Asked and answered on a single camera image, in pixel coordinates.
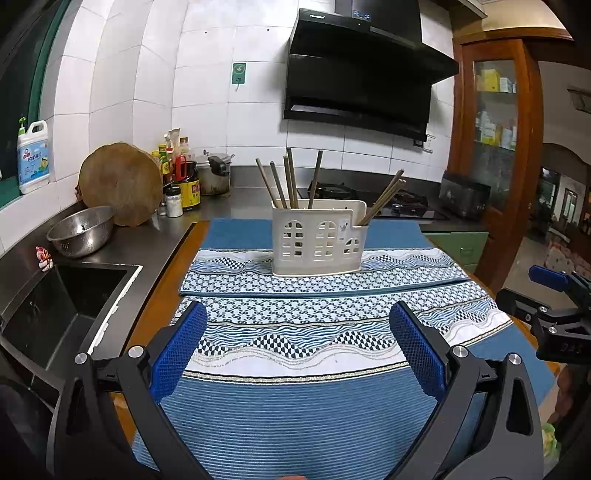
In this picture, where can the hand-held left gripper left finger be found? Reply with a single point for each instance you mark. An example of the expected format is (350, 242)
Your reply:
(180, 350)

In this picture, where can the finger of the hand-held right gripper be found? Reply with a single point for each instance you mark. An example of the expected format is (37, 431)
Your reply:
(521, 307)
(549, 278)

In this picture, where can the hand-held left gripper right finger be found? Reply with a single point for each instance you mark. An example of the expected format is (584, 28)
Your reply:
(418, 350)

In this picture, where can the white plastic utensil holder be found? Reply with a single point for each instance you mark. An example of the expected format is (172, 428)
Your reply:
(318, 244)

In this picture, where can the set of wooden chopsticks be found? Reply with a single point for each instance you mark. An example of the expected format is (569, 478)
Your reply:
(292, 184)

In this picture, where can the green cabinet drawer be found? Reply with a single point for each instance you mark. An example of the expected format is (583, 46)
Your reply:
(461, 249)

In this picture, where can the small blue patterned placemat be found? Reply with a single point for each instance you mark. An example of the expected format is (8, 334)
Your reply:
(240, 277)

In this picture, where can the black countertop appliance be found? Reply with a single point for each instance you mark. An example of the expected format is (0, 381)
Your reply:
(464, 194)

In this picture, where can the black kitchen sink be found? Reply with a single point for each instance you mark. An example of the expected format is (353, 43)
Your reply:
(55, 314)

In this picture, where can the large blue patterned placemat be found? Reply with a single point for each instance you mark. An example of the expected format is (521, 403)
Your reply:
(295, 415)

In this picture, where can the wooden glass door cabinet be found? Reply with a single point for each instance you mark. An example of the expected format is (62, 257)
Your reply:
(503, 138)

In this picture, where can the small white seasoning jar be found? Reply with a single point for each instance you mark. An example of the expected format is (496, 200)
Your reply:
(173, 203)

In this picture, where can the black gas stove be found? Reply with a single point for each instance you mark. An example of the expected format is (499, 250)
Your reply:
(406, 203)

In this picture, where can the steel colander bowl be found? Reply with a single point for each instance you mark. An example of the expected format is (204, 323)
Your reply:
(82, 230)

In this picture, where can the red white scrubber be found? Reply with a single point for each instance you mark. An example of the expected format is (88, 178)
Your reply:
(45, 259)

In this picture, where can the dark soy sauce bottle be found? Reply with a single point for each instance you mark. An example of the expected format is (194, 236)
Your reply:
(189, 184)

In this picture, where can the round wooden cutting board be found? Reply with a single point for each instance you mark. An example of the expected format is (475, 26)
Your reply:
(121, 184)

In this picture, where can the steel pressure cooker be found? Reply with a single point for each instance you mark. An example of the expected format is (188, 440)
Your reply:
(214, 173)

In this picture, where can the red cap sauce bottle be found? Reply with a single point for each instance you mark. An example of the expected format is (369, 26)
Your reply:
(170, 164)

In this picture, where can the green cap seasoning bottle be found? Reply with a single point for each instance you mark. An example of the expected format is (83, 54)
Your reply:
(162, 161)

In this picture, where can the clear noodle packet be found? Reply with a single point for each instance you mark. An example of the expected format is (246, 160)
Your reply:
(178, 142)

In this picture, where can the white detergent bottle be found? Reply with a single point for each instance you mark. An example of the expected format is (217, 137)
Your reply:
(33, 157)

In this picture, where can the black range hood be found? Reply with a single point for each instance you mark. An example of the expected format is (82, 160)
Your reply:
(364, 69)

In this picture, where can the white wall outlet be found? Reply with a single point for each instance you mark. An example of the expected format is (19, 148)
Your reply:
(429, 143)

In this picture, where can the green window frame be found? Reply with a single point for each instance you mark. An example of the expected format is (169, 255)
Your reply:
(27, 69)

